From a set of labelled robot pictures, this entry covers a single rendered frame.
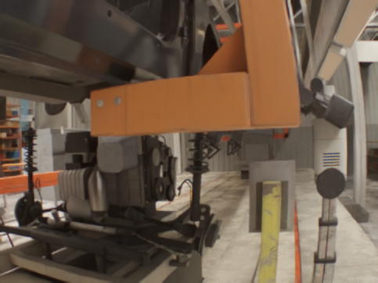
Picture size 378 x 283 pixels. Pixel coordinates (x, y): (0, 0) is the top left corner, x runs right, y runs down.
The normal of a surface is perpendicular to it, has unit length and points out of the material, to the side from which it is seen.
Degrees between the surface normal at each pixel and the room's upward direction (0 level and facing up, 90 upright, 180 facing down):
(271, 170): 90
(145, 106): 90
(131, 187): 90
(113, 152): 90
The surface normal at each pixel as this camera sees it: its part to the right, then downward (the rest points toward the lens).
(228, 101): -0.33, 0.02
